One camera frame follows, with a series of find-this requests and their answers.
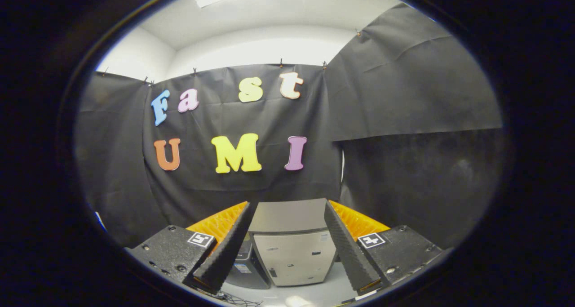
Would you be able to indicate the grey metal cabinet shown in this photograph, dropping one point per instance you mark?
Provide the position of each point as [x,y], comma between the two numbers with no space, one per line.
[292,257]

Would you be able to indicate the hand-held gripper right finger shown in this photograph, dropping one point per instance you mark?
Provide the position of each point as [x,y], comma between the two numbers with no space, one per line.
[350,253]

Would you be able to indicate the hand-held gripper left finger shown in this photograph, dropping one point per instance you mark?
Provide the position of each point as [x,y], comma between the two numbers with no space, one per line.
[224,257]

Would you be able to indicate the black backdrop cloth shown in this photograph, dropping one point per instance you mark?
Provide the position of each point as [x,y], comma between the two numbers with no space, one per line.
[395,95]

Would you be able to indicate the small grey washing machine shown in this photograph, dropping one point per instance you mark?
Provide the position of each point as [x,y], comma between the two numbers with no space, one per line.
[249,271]

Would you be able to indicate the row of small cloth clips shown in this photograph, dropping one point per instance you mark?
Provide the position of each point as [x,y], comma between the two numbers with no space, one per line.
[280,64]

